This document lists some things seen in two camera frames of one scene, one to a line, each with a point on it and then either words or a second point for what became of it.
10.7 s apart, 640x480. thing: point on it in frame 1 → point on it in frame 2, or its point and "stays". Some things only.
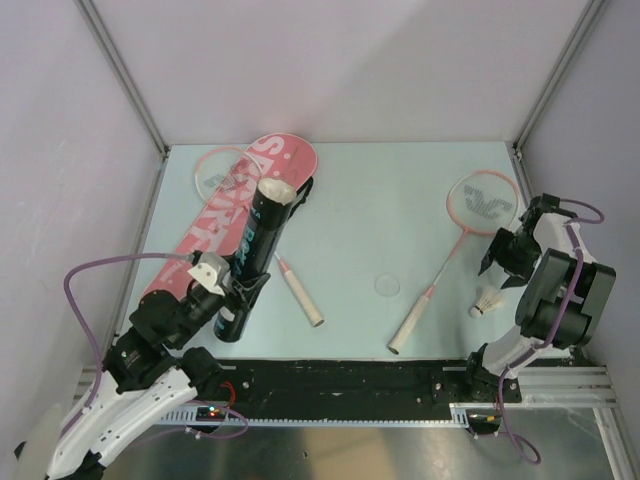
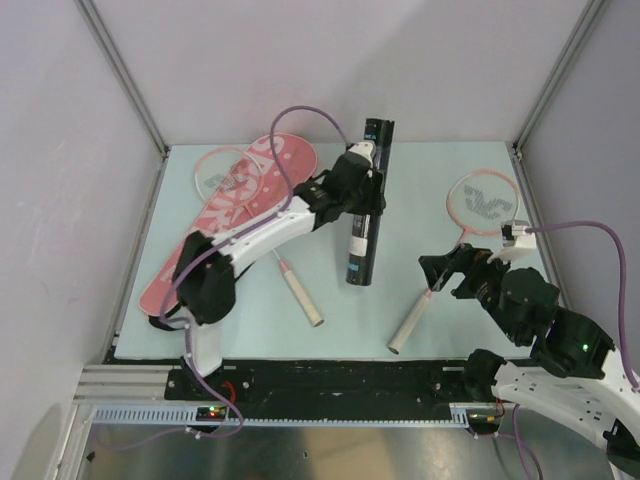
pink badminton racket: [230, 176] stays
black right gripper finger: [487, 260] → [437, 268]
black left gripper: [248, 292] → [373, 202]
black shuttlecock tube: [260, 256] → [367, 229]
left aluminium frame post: [125, 77] stays
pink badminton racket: [481, 202] stays
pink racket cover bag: [223, 225] stays
